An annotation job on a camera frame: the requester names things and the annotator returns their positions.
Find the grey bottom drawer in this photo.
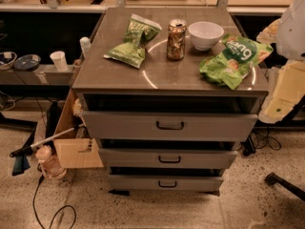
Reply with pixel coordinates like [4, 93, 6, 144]
[109, 175, 223, 192]

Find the grey drawer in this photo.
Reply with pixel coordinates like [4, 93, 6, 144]
[109, 175, 223, 192]
[100, 148, 237, 169]
[84, 111, 257, 141]

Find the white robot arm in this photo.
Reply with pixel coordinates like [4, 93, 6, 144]
[256, 0, 305, 124]

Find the grey drawer cabinet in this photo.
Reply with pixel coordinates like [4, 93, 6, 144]
[71, 6, 271, 197]

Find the grey top drawer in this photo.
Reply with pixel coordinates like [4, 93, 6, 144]
[84, 111, 257, 141]

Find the grey middle drawer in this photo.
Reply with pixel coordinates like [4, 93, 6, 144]
[100, 148, 237, 169]

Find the green chip bag left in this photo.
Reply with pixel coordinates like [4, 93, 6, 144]
[104, 14, 162, 69]

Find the metallic soda can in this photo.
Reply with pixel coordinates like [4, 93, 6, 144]
[167, 19, 187, 60]

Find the green snack bag right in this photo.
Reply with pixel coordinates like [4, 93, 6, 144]
[199, 34, 274, 90]

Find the cardboard box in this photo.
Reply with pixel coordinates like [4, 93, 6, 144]
[53, 90, 103, 169]

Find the white bowl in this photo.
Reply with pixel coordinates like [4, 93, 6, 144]
[188, 21, 224, 51]

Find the white plastic bottle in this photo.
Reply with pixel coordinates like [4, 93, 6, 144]
[79, 36, 92, 57]

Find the white paper cup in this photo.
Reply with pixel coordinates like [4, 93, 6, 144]
[50, 51, 68, 72]

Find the clear plastic bottle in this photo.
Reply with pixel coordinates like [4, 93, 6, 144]
[35, 145, 67, 179]

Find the grabber stick tool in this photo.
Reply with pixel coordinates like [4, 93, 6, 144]
[10, 124, 85, 157]

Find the dark blue plate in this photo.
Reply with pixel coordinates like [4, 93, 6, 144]
[13, 54, 41, 72]

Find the black base leg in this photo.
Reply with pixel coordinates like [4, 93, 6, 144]
[264, 173, 305, 201]

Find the blue cloth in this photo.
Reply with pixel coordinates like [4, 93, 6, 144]
[12, 155, 30, 176]

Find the small bowl far left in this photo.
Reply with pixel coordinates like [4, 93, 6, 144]
[0, 52, 17, 71]

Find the black floor cable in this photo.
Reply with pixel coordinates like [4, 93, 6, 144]
[32, 175, 77, 229]

